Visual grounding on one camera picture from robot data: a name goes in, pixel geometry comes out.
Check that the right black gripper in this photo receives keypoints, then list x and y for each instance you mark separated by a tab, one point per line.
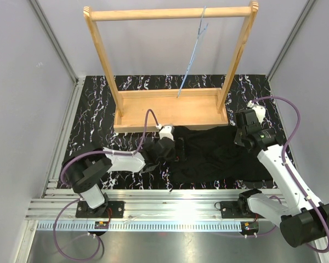
237	138

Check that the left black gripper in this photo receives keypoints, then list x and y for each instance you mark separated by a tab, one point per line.
173	155

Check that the black trousers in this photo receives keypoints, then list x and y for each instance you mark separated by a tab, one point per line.
211	155

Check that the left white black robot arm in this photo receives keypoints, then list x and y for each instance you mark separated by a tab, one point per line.
84	170

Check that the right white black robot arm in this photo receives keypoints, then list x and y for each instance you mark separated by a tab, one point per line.
304	218

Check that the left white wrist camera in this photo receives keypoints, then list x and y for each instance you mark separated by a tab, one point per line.
165	131

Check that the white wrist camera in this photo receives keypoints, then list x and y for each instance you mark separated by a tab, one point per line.
259	110
165	131

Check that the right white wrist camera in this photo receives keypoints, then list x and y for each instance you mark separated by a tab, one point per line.
259	110

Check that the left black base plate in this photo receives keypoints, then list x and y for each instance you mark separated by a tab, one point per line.
115	209

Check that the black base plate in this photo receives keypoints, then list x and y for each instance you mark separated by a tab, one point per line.
115	209
231	210

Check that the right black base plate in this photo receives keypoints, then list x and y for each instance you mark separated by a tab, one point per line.
231	210

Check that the slotted grey cable duct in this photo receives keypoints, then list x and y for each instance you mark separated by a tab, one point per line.
150	226

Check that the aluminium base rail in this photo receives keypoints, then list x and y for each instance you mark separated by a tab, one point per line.
141	205

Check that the light blue wire hanger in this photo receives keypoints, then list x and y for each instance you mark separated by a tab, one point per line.
200	35

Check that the right aluminium frame post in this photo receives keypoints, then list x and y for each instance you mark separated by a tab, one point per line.
309	5

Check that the aluminium frame post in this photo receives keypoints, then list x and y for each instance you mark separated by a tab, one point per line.
309	5
39	13

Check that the left aluminium frame post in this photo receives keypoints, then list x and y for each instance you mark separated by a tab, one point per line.
39	13

